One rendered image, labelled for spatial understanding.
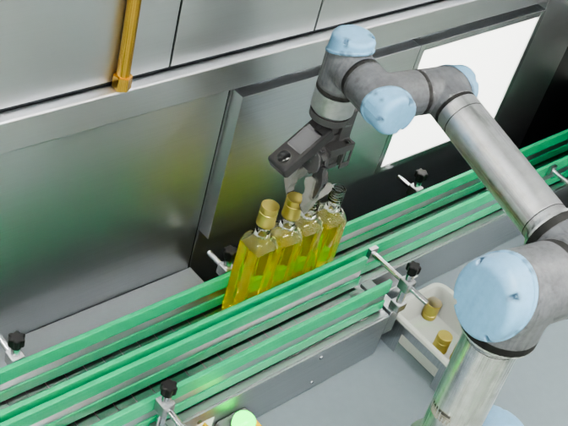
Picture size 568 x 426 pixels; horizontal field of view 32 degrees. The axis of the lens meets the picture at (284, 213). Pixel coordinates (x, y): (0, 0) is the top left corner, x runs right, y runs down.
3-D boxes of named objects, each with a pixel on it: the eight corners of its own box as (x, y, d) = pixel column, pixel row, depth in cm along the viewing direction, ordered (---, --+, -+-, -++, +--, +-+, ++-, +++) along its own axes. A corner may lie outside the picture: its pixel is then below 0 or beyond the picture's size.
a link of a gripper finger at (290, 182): (308, 192, 187) (324, 159, 181) (284, 200, 184) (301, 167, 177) (298, 180, 189) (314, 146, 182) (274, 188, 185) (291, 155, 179)
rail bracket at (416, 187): (394, 199, 236) (411, 155, 227) (413, 217, 232) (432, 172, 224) (382, 204, 233) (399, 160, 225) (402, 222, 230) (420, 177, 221)
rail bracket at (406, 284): (366, 272, 213) (383, 229, 205) (421, 324, 205) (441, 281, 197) (356, 276, 211) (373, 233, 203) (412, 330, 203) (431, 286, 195)
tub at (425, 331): (428, 305, 229) (439, 278, 224) (499, 372, 218) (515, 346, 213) (375, 333, 219) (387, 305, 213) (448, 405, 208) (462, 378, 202)
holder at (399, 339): (410, 292, 232) (421, 268, 227) (498, 373, 218) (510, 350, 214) (358, 318, 221) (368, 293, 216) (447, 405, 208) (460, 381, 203)
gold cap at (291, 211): (291, 206, 186) (297, 188, 184) (303, 218, 185) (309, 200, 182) (276, 211, 184) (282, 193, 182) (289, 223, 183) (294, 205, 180)
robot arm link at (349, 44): (350, 51, 156) (322, 21, 162) (331, 107, 163) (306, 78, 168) (390, 46, 160) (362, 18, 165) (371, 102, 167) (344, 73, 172)
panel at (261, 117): (484, 121, 251) (537, 2, 229) (493, 128, 249) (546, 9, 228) (199, 230, 196) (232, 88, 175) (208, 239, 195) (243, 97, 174)
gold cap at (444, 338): (450, 351, 217) (456, 337, 214) (439, 357, 215) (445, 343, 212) (438, 340, 219) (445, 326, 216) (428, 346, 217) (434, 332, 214)
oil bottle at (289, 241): (264, 289, 203) (289, 210, 189) (282, 308, 200) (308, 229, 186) (243, 298, 199) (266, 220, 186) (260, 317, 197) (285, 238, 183)
